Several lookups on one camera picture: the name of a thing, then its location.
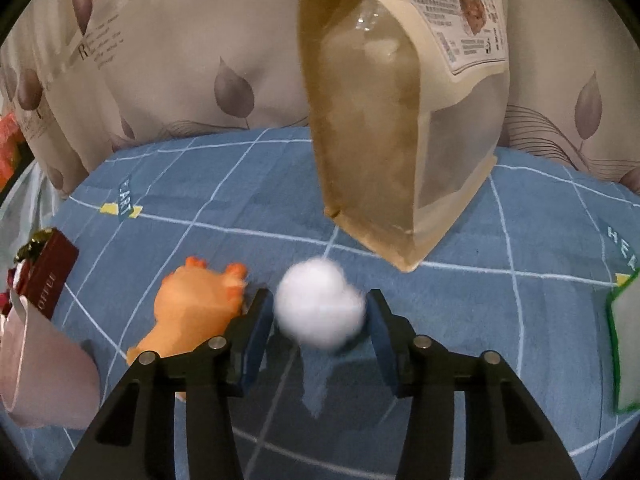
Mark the green tissue pack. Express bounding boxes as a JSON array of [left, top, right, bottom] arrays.
[[605, 270, 640, 415]]

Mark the orange red plastic bag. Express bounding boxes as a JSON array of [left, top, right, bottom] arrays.
[[0, 112, 23, 191]]

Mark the gold metal scrubber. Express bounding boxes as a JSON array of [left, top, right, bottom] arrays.
[[14, 228, 53, 263]]

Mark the pink mug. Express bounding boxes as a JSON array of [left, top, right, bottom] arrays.
[[0, 292, 102, 430]]

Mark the white fluffy ball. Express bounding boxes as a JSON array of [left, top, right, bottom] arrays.
[[275, 256, 367, 351]]

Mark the blue checked tablecloth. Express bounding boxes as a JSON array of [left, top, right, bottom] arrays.
[[15, 126, 640, 480]]

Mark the beige leaf print curtain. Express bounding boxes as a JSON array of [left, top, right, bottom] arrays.
[[0, 0, 640, 201]]

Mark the red box with gold inside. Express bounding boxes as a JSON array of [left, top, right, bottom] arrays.
[[10, 228, 80, 321]]

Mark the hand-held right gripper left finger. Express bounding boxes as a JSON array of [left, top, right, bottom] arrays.
[[60, 287, 275, 480]]

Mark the orange rubber toy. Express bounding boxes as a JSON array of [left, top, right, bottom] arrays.
[[126, 256, 249, 401]]

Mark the pale printed plastic cover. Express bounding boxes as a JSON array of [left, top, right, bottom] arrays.
[[0, 160, 66, 261]]

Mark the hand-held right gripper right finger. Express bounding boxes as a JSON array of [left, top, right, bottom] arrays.
[[366, 288, 583, 480]]

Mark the brown paper snack pouch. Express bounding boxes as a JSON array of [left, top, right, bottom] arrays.
[[297, 0, 512, 273]]

